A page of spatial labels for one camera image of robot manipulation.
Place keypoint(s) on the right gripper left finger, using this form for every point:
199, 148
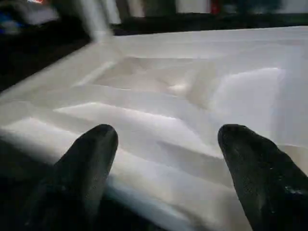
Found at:
77, 183

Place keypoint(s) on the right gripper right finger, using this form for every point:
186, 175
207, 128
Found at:
269, 187

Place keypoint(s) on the black plastic mat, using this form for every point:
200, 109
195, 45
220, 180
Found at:
36, 53

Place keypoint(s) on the white cabinet with glass doors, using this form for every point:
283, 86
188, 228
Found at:
192, 6

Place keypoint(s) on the red bottle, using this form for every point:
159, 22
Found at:
215, 6

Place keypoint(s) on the white plastic table top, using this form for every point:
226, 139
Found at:
156, 96

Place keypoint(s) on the white plastic table leg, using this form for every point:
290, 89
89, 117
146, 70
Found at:
96, 19

